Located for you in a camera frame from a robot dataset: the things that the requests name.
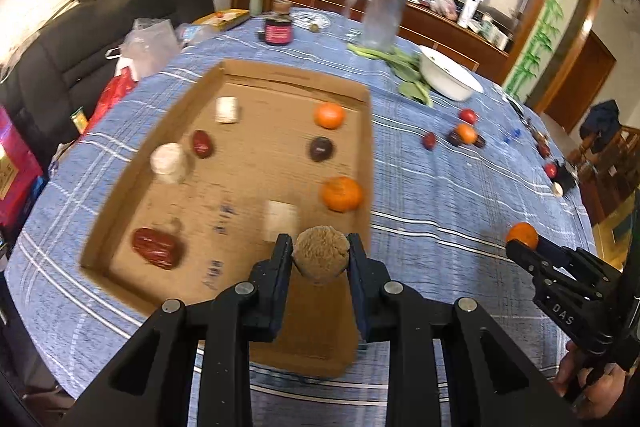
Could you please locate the person's right hand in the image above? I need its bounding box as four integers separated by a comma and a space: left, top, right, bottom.
552, 342, 631, 420

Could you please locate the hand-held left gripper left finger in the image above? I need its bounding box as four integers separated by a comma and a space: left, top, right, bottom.
60, 234, 295, 427

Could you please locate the yellow flat box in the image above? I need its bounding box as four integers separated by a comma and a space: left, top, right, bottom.
192, 8, 251, 32

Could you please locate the wooden chair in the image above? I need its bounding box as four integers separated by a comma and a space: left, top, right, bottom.
565, 127, 640, 228

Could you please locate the dark jar with red label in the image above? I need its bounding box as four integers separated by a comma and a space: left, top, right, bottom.
258, 0, 294, 46

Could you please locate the white lotion bottle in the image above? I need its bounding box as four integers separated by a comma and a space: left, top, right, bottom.
457, 0, 481, 28

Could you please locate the dark purple plum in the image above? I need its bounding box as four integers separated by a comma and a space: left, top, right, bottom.
307, 136, 335, 163

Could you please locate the blue plaid tablecloth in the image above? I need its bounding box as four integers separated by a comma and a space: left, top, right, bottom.
5, 7, 599, 427

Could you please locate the cardboard box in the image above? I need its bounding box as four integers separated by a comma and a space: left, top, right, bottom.
80, 59, 374, 380

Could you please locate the wooden counter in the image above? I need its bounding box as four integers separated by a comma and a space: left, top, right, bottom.
262, 0, 513, 72

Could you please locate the white round cake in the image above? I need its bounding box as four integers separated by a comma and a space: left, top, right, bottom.
150, 142, 190, 185

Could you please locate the pink package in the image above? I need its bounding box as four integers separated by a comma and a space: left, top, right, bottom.
0, 106, 45, 228

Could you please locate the leafy green vegetable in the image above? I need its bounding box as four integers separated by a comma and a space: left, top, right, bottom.
347, 44, 435, 108

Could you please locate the large red date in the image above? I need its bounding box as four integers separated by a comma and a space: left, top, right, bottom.
131, 227, 183, 269

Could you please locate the dark jacket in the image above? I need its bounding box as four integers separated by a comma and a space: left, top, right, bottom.
580, 99, 622, 154

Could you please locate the white bowl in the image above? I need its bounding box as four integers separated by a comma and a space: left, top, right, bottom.
418, 44, 485, 102

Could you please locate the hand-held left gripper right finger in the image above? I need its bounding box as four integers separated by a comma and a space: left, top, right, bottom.
347, 234, 576, 427

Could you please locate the clear plastic bag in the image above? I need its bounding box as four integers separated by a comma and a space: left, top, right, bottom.
106, 18, 182, 80

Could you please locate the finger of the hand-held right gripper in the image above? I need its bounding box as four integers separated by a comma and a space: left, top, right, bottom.
505, 240, 549, 289
537, 240, 584, 266

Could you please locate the black device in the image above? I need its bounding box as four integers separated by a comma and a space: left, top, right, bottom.
556, 162, 581, 190

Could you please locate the black sofa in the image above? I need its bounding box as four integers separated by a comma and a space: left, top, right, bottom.
0, 0, 216, 152

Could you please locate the wooden door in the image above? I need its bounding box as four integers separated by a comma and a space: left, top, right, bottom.
542, 29, 617, 135

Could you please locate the brown round cookie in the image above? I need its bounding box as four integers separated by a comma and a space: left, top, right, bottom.
292, 227, 351, 281

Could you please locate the clear plastic pitcher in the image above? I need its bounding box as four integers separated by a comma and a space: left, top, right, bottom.
344, 0, 407, 51

